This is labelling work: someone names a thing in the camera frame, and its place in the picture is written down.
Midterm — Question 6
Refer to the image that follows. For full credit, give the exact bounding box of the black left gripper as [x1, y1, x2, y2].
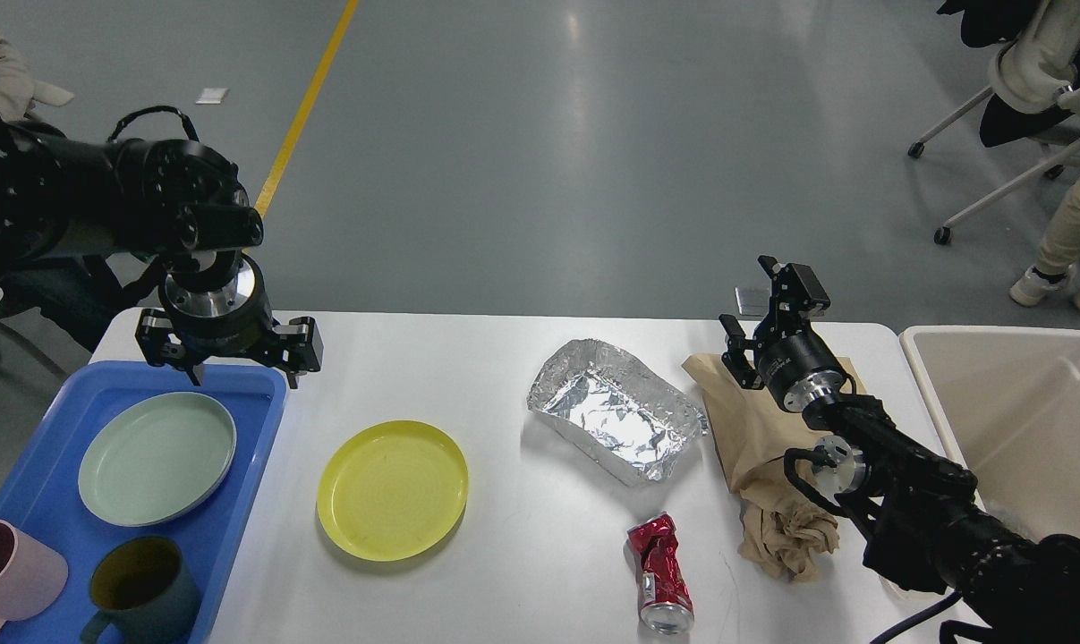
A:
[135, 254, 324, 390]

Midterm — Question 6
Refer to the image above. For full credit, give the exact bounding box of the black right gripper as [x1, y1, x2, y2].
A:
[719, 256, 849, 412]

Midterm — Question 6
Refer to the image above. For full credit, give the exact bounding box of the yellow plastic plate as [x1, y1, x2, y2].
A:
[316, 420, 470, 563]

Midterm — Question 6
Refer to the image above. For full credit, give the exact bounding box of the dark teal mug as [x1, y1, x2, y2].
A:
[79, 535, 201, 643]

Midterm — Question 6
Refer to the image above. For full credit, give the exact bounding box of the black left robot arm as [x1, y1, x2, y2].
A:
[0, 115, 323, 388]

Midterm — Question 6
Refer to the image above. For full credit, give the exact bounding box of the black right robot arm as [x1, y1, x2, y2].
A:
[719, 254, 1080, 643]

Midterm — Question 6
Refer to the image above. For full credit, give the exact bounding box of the metal floor plate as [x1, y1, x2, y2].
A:
[735, 289, 772, 318]

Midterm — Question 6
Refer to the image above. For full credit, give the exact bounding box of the pale green plate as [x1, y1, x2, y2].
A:
[77, 392, 237, 529]

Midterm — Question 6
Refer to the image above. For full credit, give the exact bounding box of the seated person in jeans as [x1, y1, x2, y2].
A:
[0, 33, 127, 353]

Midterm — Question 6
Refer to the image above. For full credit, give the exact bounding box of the aluminium foil tray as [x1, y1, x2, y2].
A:
[526, 339, 708, 487]

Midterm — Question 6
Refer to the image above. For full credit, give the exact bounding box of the crumpled brown paper bag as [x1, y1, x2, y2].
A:
[681, 353, 841, 583]

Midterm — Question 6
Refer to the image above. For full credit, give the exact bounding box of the blue plastic tray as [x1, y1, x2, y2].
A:
[0, 361, 286, 643]

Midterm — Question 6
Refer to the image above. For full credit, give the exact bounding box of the beige plastic bin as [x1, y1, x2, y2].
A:
[900, 326, 1080, 539]

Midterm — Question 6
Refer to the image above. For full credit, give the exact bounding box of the crushed red soda can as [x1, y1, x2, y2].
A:
[626, 513, 694, 636]

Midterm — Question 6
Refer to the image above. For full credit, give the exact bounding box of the pink mug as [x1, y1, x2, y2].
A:
[0, 521, 69, 631]

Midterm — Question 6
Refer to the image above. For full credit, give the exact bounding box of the white office chair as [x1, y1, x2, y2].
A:
[906, 1, 1080, 246]

